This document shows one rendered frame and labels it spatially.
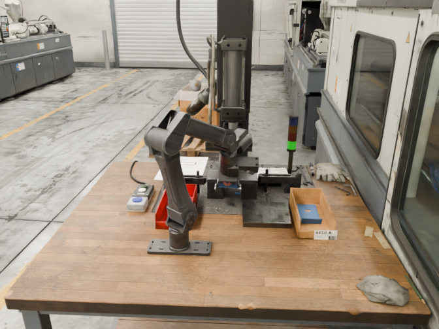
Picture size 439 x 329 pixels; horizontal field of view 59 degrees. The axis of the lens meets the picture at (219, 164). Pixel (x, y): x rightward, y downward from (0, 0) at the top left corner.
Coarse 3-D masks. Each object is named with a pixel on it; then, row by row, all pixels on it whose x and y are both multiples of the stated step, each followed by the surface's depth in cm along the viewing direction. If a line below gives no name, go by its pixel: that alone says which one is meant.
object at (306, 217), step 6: (300, 204) 150; (306, 204) 150; (312, 204) 150; (300, 210) 146; (312, 210) 146; (300, 216) 142; (306, 216) 142; (312, 216) 142; (318, 216) 142; (306, 222) 138; (312, 222) 137; (318, 222) 137
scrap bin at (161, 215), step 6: (186, 186) 156; (192, 186) 156; (192, 192) 157; (162, 198) 144; (192, 198) 144; (162, 204) 144; (168, 204) 151; (156, 210) 136; (162, 210) 144; (156, 216) 134; (162, 216) 143; (156, 222) 134; (162, 222) 134; (156, 228) 135; (162, 228) 135; (168, 228) 135
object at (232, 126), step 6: (228, 120) 147; (234, 120) 147; (228, 126) 153; (234, 126) 148; (240, 126) 153; (210, 144) 148; (252, 144) 147; (210, 150) 149; (216, 150) 149; (246, 150) 148
